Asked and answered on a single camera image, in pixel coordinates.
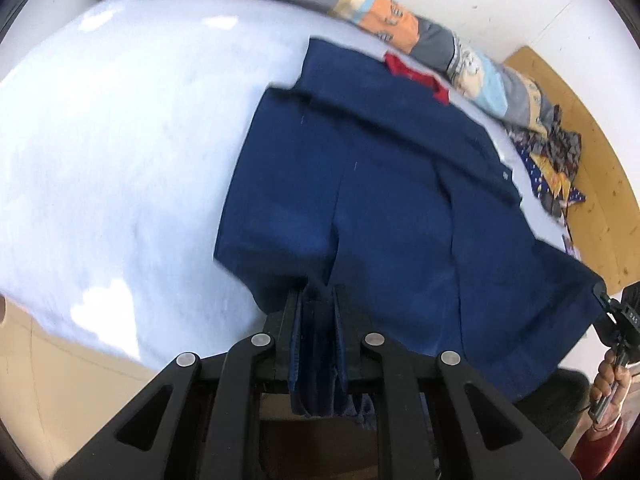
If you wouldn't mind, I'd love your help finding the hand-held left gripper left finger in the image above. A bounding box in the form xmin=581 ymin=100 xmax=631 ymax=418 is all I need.
xmin=52 ymin=287 xmax=306 ymax=480

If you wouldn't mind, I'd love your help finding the grey red patterned cloth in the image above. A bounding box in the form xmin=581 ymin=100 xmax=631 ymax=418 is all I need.
xmin=505 ymin=105 xmax=583 ymax=196

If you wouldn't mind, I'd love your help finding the wooden headboard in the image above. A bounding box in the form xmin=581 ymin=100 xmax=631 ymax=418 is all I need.
xmin=502 ymin=45 xmax=640 ymax=291

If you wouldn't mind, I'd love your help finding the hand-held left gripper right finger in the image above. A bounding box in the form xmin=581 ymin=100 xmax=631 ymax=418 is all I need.
xmin=332 ymin=285 xmax=583 ymax=480

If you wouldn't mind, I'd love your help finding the navy blue work jacket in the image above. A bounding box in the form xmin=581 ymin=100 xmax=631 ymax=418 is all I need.
xmin=214 ymin=37 xmax=608 ymax=418

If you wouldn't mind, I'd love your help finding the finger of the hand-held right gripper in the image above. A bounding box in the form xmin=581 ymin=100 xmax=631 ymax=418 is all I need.
xmin=591 ymin=282 xmax=621 ymax=318

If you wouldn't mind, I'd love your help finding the person's right forearm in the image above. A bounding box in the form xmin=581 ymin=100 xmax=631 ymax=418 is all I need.
xmin=570 ymin=417 xmax=632 ymax=480

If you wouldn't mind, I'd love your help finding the navy star-print yellow cloth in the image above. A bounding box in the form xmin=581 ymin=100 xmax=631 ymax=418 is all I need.
xmin=517 ymin=150 xmax=588 ymax=221

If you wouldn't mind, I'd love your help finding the light blue cloud-print bed sheet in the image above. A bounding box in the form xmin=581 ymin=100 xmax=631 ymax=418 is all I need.
xmin=0 ymin=0 xmax=581 ymax=376

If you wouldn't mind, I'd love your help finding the person's right hand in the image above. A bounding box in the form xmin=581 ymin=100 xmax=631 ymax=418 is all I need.
xmin=590 ymin=347 xmax=635 ymax=428

